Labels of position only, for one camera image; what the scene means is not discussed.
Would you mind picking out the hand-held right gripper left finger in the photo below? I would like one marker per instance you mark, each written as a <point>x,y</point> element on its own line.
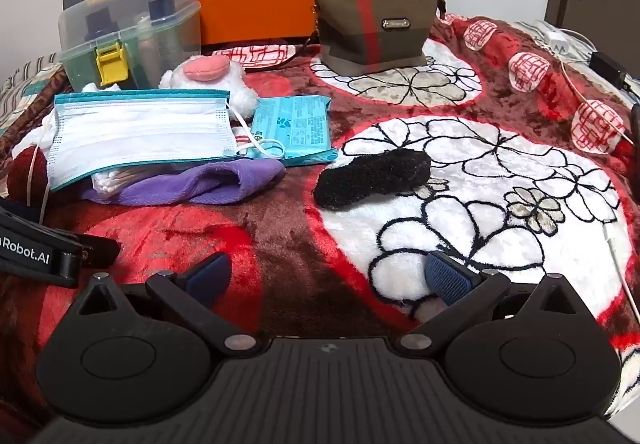
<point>212,271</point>

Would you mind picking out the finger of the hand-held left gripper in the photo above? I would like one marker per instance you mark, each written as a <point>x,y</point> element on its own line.
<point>100,254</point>

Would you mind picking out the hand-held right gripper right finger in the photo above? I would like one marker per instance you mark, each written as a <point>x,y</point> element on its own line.
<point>450,279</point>

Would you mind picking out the purple cloth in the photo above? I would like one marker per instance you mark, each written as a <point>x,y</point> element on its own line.
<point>215,184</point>

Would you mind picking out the black fuzzy sock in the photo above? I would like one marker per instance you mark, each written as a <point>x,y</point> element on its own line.
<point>370,179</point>

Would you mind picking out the white plush toy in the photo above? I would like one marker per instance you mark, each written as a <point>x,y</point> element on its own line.
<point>240,91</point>

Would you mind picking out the orange cardboard box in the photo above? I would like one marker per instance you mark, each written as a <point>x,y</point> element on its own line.
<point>260,13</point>

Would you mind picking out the cotton swabs bag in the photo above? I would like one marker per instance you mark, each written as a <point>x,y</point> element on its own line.
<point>115,181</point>

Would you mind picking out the red floral printed blanket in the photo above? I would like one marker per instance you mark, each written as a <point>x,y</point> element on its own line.
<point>280,234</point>

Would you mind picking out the dark red fuzzy ball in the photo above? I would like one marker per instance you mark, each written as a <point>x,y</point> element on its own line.
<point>22,173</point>

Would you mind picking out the white face mask pack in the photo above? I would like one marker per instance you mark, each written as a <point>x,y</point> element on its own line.
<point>140,133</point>

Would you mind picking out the teal wet wipes packet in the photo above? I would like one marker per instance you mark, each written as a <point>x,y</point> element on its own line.
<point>295,123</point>

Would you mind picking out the white cap bottle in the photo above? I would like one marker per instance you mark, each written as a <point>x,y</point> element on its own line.
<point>145,41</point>

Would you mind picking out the dark blue bottle cap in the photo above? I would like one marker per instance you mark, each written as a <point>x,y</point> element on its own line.
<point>102,26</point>

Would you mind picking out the dark blue cylindrical bottle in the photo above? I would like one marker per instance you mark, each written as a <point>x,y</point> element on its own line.
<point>164,18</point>

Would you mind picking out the brown red-striped pouch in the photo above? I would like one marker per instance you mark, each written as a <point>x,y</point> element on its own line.
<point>370,38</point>

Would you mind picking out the white charger plug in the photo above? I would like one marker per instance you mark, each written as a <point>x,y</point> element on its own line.
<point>556,41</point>

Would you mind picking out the black power adapter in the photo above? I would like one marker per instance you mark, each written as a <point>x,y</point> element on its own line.
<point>609,67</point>

